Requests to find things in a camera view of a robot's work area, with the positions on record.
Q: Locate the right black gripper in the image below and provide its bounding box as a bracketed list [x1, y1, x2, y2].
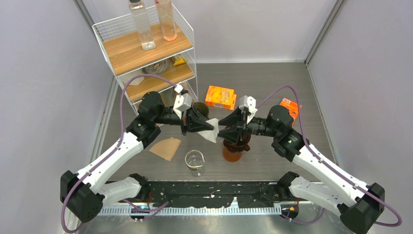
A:
[215, 106, 280, 144]

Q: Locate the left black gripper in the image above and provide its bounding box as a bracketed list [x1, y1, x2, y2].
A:
[154, 102, 214, 136]

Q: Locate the white paper coffee filter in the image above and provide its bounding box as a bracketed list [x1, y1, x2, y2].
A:
[198, 118, 220, 144]

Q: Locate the amber brown glass dripper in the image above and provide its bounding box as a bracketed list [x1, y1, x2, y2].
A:
[223, 134, 251, 153]

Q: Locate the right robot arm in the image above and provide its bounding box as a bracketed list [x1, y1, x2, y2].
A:
[218, 105, 385, 234]

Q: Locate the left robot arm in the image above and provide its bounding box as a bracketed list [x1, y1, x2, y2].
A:
[60, 91, 219, 223]

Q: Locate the dark green glass dripper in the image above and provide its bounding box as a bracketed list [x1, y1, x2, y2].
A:
[193, 102, 209, 119]

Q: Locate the brown paper coffee filter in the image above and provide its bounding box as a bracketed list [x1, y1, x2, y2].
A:
[150, 137, 181, 161]

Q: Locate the amber glass carafe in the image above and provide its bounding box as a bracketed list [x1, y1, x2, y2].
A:
[223, 148, 243, 162]

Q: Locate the orange sponge box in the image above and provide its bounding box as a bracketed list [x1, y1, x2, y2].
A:
[205, 85, 237, 110]

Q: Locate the clear glass carafe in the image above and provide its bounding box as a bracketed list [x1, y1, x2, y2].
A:
[185, 150, 205, 177]

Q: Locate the orange photo printed package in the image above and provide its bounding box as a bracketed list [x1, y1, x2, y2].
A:
[280, 98, 302, 125]

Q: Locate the cartoon printed round tin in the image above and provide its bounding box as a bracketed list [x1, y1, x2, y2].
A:
[143, 59, 169, 75]

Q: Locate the yellow snack bag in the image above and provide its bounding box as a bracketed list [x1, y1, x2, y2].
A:
[171, 54, 188, 66]

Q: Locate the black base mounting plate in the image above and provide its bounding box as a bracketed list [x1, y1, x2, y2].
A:
[129, 181, 301, 208]

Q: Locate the white cup on shelf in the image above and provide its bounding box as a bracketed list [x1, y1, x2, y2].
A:
[123, 77, 144, 86]

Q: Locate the pink tinted tall bottle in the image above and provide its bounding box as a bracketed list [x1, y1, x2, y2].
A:
[154, 0, 177, 41]

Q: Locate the clear tall bottle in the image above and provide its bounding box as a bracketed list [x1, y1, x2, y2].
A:
[129, 0, 156, 51]

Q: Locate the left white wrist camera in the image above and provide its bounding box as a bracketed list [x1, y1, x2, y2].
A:
[173, 84, 193, 119]

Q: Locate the white wire wooden shelf rack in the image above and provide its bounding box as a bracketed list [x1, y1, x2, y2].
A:
[93, 6, 198, 101]

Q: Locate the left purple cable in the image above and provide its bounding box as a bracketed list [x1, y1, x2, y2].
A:
[61, 74, 181, 234]

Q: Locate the purple cable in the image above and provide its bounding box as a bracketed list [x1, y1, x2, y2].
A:
[256, 85, 403, 227]
[61, 74, 181, 234]

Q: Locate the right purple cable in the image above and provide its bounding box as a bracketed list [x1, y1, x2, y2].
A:
[256, 85, 403, 227]

